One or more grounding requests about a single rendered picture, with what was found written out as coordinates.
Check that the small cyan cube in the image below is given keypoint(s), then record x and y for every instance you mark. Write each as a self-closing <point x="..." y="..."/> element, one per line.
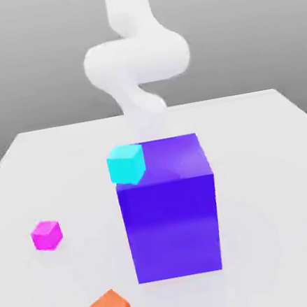
<point x="125" y="165"/>

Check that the large purple box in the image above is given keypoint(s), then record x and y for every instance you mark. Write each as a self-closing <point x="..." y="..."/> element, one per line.
<point x="171" y="224"/>

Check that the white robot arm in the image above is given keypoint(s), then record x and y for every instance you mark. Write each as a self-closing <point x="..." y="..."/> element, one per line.
<point x="136" y="57"/>

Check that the small magenta cube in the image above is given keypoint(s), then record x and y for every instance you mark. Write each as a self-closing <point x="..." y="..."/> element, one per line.
<point x="46" y="236"/>

